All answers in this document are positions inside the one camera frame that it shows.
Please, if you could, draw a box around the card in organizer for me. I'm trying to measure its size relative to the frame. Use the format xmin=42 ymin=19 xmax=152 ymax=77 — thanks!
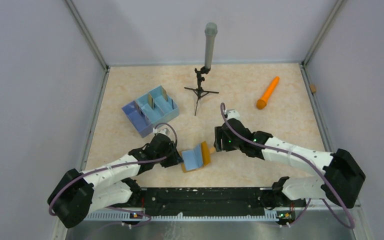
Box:
xmin=147 ymin=93 xmax=155 ymax=110
xmin=161 ymin=87 xmax=168 ymax=102

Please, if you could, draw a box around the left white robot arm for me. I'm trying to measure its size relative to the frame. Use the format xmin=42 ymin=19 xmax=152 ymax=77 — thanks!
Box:
xmin=47 ymin=132 xmax=182 ymax=229

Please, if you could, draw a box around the grey microphone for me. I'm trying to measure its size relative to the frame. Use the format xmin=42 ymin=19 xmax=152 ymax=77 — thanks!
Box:
xmin=204 ymin=22 xmax=218 ymax=69

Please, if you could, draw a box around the small wooden block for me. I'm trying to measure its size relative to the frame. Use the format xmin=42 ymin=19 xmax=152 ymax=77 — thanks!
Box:
xmin=309 ymin=84 xmax=317 ymax=94

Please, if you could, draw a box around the black tripod stand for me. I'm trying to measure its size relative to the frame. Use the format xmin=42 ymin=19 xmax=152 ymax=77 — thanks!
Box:
xmin=184 ymin=66 xmax=220 ymax=116

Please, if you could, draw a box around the blue compartment organizer box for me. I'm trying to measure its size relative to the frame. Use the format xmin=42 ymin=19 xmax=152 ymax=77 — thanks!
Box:
xmin=121 ymin=85 xmax=180 ymax=138

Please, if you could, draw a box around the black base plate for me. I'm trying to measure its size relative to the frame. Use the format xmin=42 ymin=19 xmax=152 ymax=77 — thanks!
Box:
xmin=109 ymin=187 xmax=307 ymax=220

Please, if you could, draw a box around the orange marker pen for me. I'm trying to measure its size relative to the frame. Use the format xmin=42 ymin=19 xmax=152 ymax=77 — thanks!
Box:
xmin=256 ymin=76 xmax=280 ymax=110

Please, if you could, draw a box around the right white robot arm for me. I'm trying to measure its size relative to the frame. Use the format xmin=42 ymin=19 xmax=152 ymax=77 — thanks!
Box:
xmin=214 ymin=109 xmax=366 ymax=209

